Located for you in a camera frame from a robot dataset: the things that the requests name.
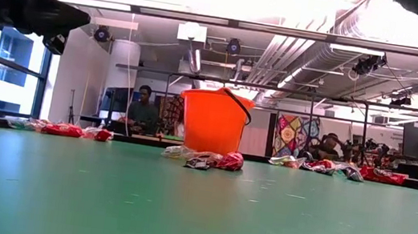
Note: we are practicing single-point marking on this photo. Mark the red wrapper candy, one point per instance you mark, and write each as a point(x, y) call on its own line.
point(62, 130)
point(232, 161)
point(320, 166)
point(383, 176)
point(103, 136)

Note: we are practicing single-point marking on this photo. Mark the person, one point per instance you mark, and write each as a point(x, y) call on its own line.
point(144, 114)
point(328, 147)

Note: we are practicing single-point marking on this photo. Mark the large glass window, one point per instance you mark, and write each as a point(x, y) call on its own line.
point(13, 67)

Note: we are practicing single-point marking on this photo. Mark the thin black tripod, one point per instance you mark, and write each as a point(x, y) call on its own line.
point(71, 109)

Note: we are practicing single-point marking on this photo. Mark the orange halloween bucket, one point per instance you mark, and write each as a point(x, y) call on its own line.
point(212, 125)

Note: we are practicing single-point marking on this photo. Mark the silver ceiling ducts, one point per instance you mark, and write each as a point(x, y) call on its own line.
point(322, 59)

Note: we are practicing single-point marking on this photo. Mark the black horizontal rig rail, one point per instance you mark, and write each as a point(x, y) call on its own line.
point(150, 70)

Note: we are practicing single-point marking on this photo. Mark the round black ceiling camera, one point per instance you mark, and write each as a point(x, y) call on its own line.
point(102, 34)
point(233, 46)

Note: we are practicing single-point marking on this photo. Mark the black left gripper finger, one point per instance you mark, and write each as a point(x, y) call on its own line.
point(56, 44)
point(52, 15)

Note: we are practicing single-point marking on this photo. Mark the clear wrapper candy pack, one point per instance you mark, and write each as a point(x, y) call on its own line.
point(180, 152)
point(284, 161)
point(24, 124)
point(89, 133)

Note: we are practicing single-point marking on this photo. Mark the black rig-mounted camera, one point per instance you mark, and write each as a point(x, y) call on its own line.
point(367, 65)

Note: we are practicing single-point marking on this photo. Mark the colourful patterned quilt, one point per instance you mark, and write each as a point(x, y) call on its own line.
point(289, 135)

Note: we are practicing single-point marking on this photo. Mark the dark brown candy bar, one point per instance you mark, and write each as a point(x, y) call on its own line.
point(354, 174)
point(198, 164)

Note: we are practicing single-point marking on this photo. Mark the white ceiling box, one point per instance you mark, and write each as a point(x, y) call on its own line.
point(192, 32)

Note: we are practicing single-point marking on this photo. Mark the grey overhead beam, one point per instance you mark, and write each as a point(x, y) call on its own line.
point(285, 31)

